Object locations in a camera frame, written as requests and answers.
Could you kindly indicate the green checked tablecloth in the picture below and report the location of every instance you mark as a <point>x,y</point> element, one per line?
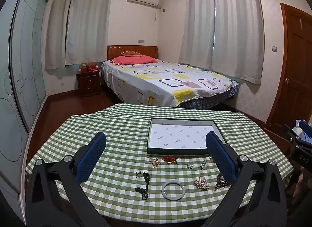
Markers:
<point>117,129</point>

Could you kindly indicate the pink pillow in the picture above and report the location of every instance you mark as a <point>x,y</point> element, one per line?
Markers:
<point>134,59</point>

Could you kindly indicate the gold flower pearl brooch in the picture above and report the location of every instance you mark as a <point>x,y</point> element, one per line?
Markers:
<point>201,183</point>

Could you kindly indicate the silver rhinestone clip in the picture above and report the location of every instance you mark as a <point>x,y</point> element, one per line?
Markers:
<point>203,164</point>

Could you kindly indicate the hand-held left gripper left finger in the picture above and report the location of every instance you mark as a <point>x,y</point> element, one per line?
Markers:
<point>90,158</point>

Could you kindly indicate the dark wooden nightstand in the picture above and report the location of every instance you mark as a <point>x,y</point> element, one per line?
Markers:
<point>88,84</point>

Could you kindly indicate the blue plaid bed skirt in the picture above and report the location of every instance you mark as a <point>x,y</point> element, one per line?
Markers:
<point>207,102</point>

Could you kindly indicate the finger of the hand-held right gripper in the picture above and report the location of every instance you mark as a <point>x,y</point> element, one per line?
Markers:
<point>293,134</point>
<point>304,127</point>

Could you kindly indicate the red gift box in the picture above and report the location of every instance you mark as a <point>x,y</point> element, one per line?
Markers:
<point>92,69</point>

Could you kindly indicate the small red box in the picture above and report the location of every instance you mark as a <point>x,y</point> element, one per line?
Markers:
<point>83,68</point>

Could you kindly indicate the wooden bed headboard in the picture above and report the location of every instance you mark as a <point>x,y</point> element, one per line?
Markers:
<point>114,51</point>

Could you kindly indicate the brown wooden door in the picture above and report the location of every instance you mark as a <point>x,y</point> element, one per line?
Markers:
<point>297,70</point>

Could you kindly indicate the patterned white yellow bedsheet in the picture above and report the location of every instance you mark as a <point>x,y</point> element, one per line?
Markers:
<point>170,80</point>

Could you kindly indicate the white curtain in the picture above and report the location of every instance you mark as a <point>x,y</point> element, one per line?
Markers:
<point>197,22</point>
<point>236,34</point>
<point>57,34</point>
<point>90,22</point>

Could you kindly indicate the sliding door wardrobe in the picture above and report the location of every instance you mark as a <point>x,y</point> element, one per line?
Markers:
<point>24,70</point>

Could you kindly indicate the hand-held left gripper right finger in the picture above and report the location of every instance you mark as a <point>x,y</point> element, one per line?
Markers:
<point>221,161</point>

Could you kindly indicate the white jade bangle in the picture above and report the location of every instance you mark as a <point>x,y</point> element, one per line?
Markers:
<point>162,190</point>

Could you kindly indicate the orange cushion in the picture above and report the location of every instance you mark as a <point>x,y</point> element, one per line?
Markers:
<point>130,53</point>

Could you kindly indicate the wall light switch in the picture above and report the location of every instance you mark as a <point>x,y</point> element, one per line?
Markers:
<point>274,49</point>

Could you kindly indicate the shallow green box white lining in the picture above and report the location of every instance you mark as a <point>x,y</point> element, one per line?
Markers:
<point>180,134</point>

